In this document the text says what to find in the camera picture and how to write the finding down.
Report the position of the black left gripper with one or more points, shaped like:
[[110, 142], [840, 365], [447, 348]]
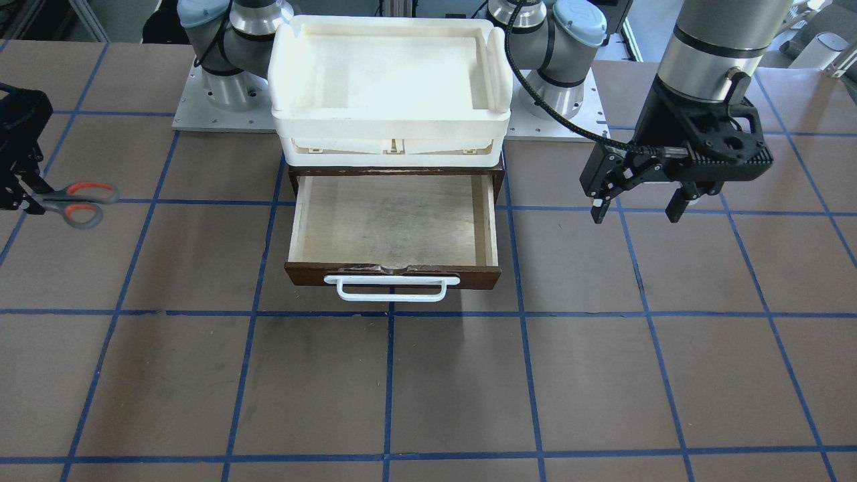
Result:
[[657, 124]]

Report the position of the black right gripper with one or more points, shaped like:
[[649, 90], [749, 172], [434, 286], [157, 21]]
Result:
[[21, 125]]

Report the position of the grey orange handled scissors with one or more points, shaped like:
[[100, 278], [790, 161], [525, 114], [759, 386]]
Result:
[[67, 201]]

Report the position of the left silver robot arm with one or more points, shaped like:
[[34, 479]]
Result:
[[711, 56]]

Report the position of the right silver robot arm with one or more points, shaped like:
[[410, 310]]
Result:
[[226, 91]]

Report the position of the white plastic tray box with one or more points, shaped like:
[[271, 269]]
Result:
[[390, 92]]

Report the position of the wooden drawer with white handle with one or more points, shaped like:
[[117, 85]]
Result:
[[437, 232]]

